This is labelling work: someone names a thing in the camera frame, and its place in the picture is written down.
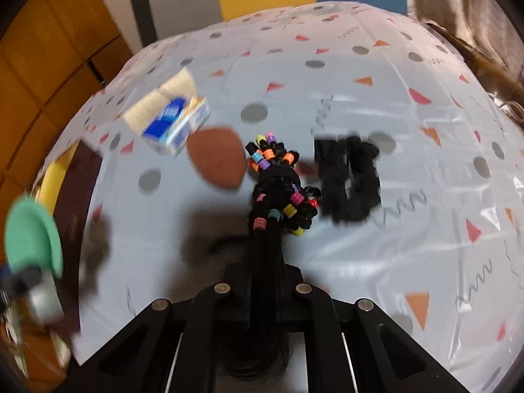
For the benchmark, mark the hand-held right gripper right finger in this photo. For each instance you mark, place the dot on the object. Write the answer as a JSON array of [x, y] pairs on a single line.
[[327, 335]]

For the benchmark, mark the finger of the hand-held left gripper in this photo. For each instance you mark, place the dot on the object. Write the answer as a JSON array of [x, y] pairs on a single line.
[[39, 299]]

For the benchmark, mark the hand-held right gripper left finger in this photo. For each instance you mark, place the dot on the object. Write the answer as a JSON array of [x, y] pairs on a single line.
[[196, 335]]

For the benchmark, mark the gold tin box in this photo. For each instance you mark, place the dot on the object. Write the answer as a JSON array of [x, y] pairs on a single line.
[[82, 213]]

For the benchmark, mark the black scrunchie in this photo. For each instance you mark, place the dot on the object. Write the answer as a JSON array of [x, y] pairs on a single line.
[[331, 180]]

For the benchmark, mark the black beaded hair piece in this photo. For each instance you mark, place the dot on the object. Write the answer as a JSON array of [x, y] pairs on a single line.
[[278, 182]]

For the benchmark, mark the brown makeup puff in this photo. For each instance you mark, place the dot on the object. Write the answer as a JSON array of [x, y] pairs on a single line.
[[215, 157]]

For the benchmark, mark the blue tissue packet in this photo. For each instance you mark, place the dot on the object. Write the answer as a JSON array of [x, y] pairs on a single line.
[[176, 125]]

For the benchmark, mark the beige cloth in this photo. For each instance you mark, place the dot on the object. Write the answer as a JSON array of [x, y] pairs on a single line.
[[147, 108]]

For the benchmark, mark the wooden wardrobe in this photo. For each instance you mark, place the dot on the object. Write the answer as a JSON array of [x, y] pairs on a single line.
[[41, 69]]

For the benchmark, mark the black rolled mat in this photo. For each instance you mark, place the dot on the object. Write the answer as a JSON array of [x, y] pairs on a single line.
[[141, 12]]

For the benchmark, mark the wooden side table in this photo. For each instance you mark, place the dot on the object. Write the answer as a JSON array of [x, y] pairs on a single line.
[[487, 61]]

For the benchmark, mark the patterned beige curtain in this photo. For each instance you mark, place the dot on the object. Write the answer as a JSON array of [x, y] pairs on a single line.
[[462, 8]]

